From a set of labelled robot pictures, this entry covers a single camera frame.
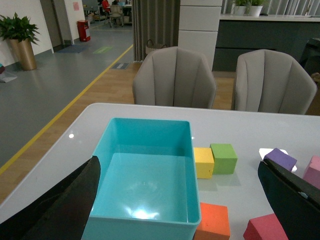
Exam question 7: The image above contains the white potted plant left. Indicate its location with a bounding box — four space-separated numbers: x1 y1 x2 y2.
232 0 249 16

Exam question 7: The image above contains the dark grey counter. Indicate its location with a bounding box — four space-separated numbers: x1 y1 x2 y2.
212 14 320 72

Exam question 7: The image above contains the left grey chair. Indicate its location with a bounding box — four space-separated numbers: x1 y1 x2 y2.
132 46 217 109

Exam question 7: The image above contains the purple foam block rear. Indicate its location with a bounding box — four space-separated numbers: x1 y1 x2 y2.
263 148 297 171

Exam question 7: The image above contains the pink foam block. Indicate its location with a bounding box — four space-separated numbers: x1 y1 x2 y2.
302 155 320 189

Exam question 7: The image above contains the teal plastic bin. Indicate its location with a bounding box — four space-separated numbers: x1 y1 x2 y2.
82 118 201 240

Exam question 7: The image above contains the right grey chair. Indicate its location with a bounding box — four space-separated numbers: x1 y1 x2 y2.
231 49 318 115

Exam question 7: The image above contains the yellow foam block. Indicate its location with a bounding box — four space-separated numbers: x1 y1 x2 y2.
193 147 215 179

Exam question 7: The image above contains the orange foam block near bin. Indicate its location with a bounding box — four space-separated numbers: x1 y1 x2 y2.
193 202 231 240

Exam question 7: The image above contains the green foam block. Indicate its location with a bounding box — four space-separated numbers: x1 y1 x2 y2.
210 143 238 175

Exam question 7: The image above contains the woven basket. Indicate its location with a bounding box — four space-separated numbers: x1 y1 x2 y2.
145 39 168 55

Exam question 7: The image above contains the white potted plant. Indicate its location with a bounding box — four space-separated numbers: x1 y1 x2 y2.
232 0 249 16
248 0 265 17

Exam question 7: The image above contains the grey chair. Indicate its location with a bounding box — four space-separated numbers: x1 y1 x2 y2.
132 46 217 109
231 49 318 115

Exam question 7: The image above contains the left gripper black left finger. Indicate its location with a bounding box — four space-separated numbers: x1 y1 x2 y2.
0 156 101 240

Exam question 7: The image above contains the white potted plant right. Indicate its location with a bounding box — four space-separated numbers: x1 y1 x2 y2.
248 0 265 17

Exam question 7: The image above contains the potted plant in gold pot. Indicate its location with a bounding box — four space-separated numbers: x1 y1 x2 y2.
0 13 39 71

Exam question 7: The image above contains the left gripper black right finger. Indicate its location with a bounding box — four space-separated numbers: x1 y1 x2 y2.
257 158 320 240

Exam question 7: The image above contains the red waste bin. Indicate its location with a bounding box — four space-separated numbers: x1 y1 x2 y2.
76 20 91 42

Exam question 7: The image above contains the red foam block left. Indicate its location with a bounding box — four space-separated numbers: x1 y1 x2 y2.
243 213 289 240

